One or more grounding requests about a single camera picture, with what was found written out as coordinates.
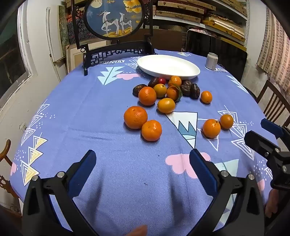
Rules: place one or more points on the yellow-orange kumquat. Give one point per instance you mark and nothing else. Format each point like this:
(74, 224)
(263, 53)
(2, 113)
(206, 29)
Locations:
(166, 105)

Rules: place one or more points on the person's left hand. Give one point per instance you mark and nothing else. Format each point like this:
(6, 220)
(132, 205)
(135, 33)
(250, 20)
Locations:
(139, 231)

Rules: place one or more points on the stack of wooden picture frames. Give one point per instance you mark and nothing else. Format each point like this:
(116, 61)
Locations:
(181, 13)

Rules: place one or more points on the large orange mandarin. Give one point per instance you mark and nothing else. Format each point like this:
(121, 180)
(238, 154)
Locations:
(135, 117)

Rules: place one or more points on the small yellow-orange mandarin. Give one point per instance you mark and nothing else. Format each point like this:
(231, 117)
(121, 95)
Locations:
(206, 97)

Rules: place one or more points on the white wall outlet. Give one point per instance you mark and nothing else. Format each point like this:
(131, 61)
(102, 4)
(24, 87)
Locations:
(23, 126)

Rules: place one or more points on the round deer table screen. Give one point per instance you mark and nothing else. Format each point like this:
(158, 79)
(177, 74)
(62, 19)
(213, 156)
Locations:
(113, 22)

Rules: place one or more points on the white-framed window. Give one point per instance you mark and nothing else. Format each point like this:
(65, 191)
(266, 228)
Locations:
(11, 61)

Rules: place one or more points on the orange mandarin with leaf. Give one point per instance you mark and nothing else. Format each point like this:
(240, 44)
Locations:
(172, 93)

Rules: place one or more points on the red cherry tomato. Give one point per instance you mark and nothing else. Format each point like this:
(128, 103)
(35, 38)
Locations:
(161, 80)

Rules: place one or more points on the light wooden picture frame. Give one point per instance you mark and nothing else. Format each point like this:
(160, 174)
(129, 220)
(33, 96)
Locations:
(74, 56)

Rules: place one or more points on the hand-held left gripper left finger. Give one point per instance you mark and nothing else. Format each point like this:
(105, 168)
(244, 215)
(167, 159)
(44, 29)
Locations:
(85, 170)

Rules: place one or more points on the white oval plate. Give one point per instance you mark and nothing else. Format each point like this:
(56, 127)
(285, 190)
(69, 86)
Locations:
(167, 65)

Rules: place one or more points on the person's right hand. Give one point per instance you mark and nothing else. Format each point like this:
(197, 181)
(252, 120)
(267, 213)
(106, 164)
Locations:
(271, 202)

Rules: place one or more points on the silver drink can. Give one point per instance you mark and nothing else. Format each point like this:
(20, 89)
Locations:
(211, 61)

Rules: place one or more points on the black panel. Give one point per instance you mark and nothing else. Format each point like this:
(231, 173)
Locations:
(226, 50)

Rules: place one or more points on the yellow-orange citrus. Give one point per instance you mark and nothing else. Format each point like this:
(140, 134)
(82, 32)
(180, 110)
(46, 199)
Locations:
(160, 90)

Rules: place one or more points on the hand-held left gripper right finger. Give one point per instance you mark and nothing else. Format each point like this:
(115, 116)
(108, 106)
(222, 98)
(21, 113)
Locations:
(204, 174)

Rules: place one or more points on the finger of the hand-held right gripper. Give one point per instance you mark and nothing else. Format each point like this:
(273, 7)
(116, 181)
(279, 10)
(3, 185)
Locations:
(258, 140)
(271, 126)

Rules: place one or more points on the blue patterned tablecloth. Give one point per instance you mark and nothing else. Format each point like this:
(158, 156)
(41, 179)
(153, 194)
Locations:
(95, 118)

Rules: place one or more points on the brown wooden chair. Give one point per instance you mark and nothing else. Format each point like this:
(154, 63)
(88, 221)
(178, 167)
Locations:
(271, 99)

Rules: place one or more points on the small orange mandarin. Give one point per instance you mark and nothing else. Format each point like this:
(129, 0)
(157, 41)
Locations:
(226, 121)

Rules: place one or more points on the brick-pattern curtain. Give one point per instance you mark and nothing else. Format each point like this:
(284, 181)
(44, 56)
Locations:
(276, 50)

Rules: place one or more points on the curved dark wooden chair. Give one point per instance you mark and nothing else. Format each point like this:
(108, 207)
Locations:
(5, 154)

